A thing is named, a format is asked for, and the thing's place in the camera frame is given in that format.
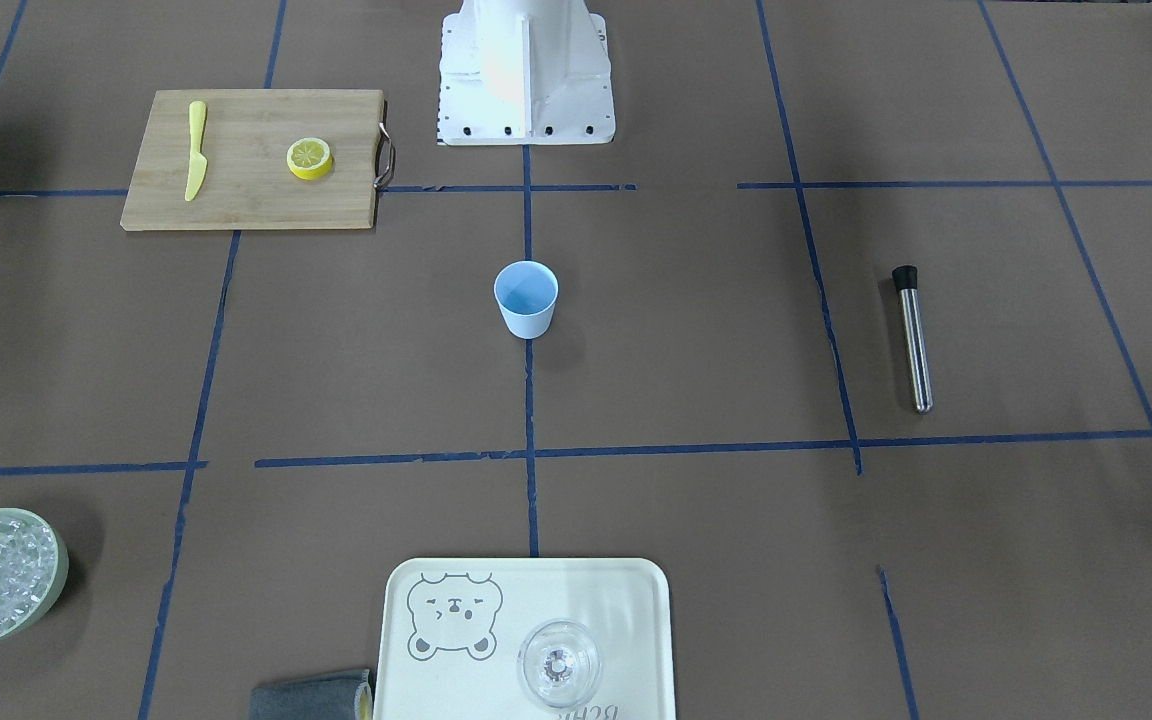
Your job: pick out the light blue cup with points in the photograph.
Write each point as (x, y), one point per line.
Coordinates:
(526, 294)

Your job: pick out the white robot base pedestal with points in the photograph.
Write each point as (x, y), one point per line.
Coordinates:
(525, 73)

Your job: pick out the grey folded cloth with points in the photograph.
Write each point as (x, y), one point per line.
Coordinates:
(342, 695)

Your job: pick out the cream bear tray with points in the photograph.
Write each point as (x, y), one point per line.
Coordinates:
(452, 629)

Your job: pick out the yellow plastic knife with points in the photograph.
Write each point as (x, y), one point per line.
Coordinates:
(197, 162)

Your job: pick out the clear wine glass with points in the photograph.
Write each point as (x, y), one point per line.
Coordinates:
(560, 665)

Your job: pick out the yellow lemon slice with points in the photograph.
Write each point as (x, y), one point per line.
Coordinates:
(309, 158)

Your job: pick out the steel muddler with black cap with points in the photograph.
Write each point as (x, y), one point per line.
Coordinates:
(905, 280)

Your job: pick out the bamboo cutting board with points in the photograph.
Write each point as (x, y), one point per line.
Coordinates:
(247, 186)

